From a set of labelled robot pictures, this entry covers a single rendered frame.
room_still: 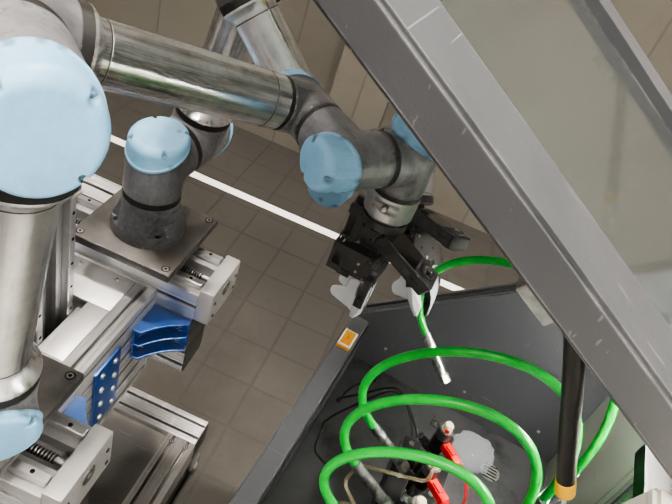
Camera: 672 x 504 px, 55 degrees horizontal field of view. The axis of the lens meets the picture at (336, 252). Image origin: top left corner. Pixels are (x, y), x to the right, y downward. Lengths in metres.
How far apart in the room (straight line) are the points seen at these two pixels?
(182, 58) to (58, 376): 0.58
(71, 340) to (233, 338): 1.38
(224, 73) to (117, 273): 0.72
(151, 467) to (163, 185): 0.96
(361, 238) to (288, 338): 1.73
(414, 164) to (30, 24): 0.47
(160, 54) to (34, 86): 0.24
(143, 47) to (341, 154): 0.25
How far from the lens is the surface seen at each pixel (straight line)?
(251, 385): 2.48
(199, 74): 0.78
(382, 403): 0.90
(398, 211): 0.89
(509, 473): 1.52
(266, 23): 1.06
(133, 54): 0.75
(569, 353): 0.55
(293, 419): 1.24
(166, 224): 1.33
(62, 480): 1.08
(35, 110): 0.56
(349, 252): 0.96
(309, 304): 2.83
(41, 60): 0.57
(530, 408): 1.49
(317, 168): 0.79
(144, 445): 2.04
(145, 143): 1.25
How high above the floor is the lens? 1.94
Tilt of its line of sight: 38 degrees down
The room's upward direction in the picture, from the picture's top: 21 degrees clockwise
